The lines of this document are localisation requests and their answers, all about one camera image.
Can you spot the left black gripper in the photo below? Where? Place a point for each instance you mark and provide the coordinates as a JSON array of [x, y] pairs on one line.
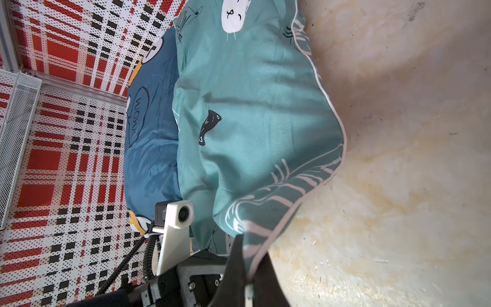
[[192, 282]]

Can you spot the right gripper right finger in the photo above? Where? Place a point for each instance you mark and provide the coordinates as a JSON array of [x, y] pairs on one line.
[[267, 290]]

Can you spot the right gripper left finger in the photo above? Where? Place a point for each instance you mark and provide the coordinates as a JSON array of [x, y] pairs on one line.
[[232, 287]]

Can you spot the blue cartoon pillowcase pillow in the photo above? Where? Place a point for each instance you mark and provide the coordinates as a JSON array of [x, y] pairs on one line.
[[151, 134]]

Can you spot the green cat pillowcase pillow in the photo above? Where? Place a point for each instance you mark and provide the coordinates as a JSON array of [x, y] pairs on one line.
[[257, 130]]

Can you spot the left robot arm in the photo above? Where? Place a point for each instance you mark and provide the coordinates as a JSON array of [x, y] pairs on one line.
[[127, 296]]

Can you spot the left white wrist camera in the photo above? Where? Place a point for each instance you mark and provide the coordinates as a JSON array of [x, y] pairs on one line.
[[172, 223]]

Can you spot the white wire mesh basket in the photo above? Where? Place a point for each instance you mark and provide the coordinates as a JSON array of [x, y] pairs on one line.
[[14, 134]]

